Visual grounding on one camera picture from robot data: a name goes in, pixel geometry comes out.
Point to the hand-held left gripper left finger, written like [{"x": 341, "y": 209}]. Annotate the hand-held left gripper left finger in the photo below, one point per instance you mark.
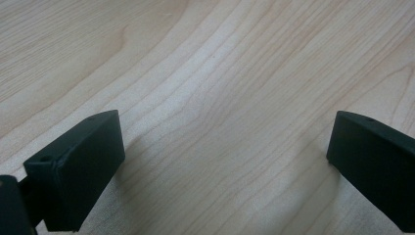
[{"x": 77, "y": 169}]

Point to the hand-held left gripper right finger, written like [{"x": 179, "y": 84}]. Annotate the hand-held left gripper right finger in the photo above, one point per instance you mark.
[{"x": 375, "y": 156}]

